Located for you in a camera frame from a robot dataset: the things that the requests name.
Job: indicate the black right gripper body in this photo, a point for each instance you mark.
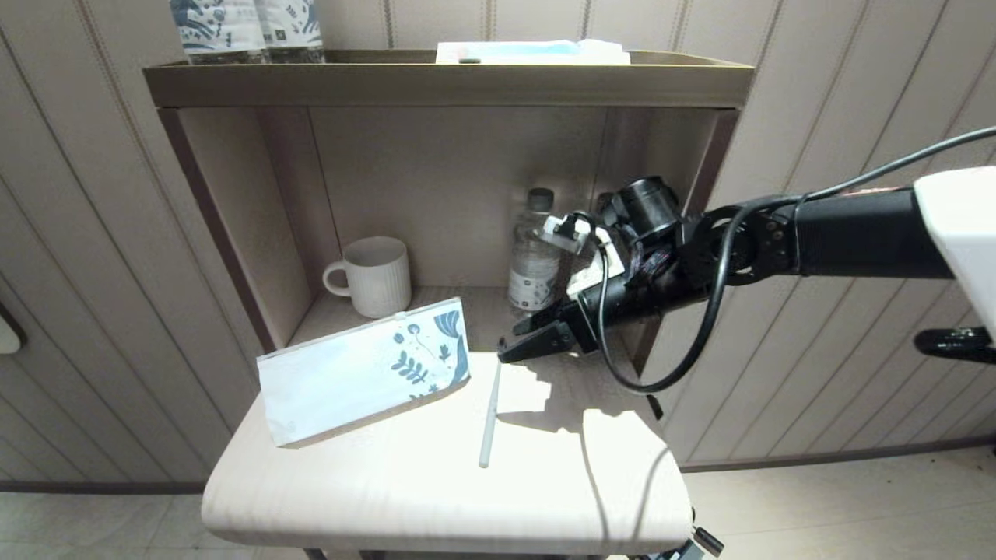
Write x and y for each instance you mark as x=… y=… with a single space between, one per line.
x=638 y=299

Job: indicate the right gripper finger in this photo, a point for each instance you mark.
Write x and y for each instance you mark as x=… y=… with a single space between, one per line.
x=548 y=320
x=545 y=344

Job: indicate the white floral zip pouch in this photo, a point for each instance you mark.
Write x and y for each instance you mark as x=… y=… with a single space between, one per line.
x=350 y=377

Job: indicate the clear water bottle grey cap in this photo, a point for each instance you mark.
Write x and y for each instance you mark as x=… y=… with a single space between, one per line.
x=533 y=264

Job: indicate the grey toothbrush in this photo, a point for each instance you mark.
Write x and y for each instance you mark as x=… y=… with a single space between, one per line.
x=489 y=428

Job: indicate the small black knob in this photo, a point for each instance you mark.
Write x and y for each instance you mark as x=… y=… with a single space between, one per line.
x=655 y=407

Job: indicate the white ribbed mug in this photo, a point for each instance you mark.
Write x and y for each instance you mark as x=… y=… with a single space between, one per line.
x=380 y=276

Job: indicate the beige wooden shelf unit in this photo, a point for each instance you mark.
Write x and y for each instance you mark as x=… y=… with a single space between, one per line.
x=443 y=84

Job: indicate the white blue packet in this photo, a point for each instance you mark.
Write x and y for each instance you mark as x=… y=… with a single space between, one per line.
x=529 y=53

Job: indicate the water bottle blue patterned label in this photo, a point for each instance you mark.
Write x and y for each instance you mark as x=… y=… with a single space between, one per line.
x=296 y=27

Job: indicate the floral pouches on top shelf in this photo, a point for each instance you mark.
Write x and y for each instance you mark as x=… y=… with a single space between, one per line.
x=218 y=27

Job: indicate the white wall fixture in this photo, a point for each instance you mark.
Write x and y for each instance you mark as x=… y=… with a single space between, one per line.
x=8 y=336

